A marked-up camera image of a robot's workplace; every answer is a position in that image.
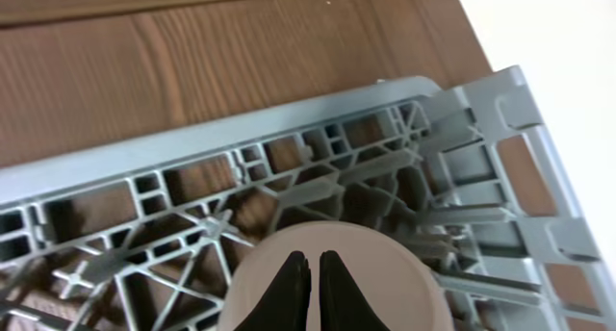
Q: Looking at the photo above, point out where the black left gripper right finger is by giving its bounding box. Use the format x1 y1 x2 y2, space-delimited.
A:
319 250 389 331

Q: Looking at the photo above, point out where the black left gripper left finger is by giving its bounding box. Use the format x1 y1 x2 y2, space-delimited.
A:
235 251 312 331

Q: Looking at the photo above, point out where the pink bowl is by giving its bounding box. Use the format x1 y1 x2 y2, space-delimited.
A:
217 221 454 331

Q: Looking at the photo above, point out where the grey plastic dish rack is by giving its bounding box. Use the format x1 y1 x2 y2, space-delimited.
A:
1 66 615 330

